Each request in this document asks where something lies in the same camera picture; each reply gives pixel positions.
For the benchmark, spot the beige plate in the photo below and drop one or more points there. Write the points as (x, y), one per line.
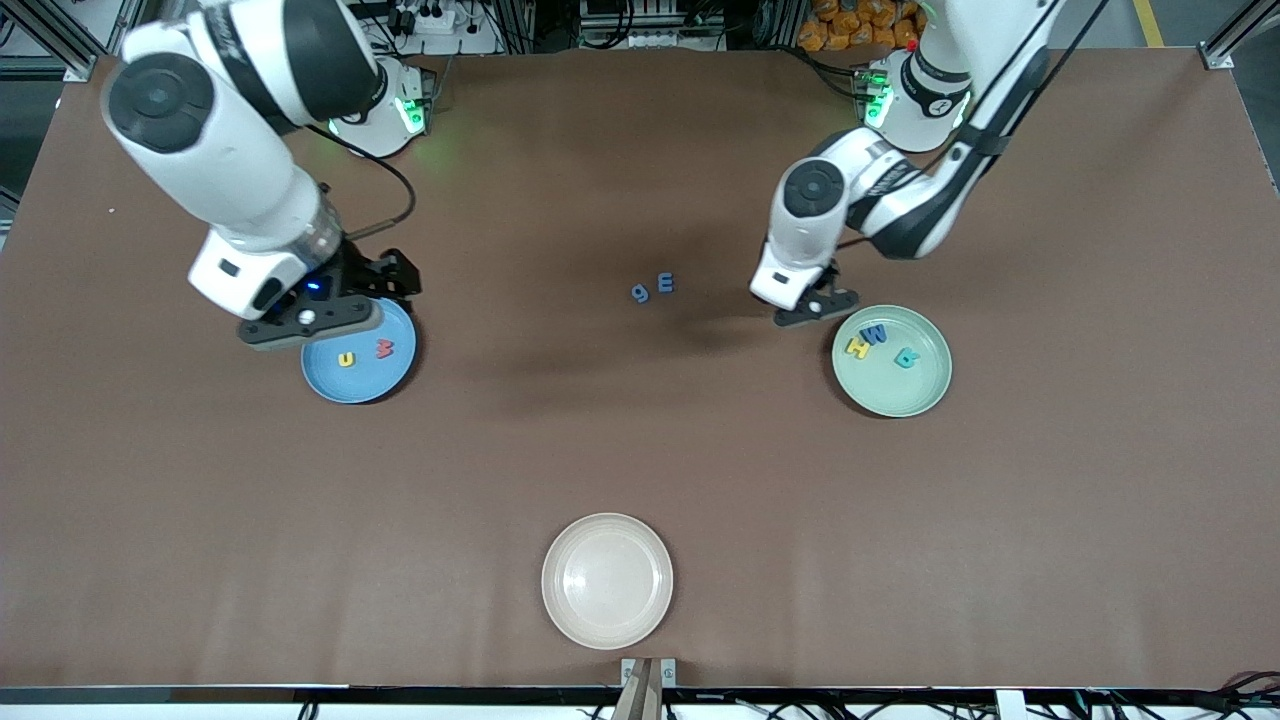
(607, 580)

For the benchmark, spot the light green plate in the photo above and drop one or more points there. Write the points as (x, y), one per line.
(900, 390)

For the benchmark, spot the red-pink letter w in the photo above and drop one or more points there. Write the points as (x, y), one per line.
(383, 350)

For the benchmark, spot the dark equipment rack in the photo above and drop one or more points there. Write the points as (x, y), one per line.
(720, 20)

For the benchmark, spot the teal letter R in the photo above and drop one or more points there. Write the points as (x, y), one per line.
(906, 357)

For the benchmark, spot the blue plate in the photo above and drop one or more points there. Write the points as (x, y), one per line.
(360, 385)

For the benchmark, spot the orange packaged items pile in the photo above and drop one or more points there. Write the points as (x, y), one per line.
(825, 35)

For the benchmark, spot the white power strip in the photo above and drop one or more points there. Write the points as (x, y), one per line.
(435, 20)
(640, 40)

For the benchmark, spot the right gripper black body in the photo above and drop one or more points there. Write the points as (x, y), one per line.
(372, 274)

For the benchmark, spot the yellow letter H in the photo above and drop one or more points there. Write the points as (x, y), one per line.
(857, 348)

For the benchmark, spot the metal mounting bracket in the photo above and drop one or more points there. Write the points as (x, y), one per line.
(668, 672)

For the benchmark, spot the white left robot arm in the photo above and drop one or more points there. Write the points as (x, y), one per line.
(900, 210)

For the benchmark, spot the aluminium frame profile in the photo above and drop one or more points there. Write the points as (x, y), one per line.
(1225, 50)
(70, 58)

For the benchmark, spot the blue letter M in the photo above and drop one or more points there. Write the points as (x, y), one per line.
(875, 334)

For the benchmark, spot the brown camera mount post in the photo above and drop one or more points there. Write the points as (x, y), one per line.
(640, 700)

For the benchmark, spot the paper table cover sheet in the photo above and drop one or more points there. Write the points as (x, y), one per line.
(200, 500)

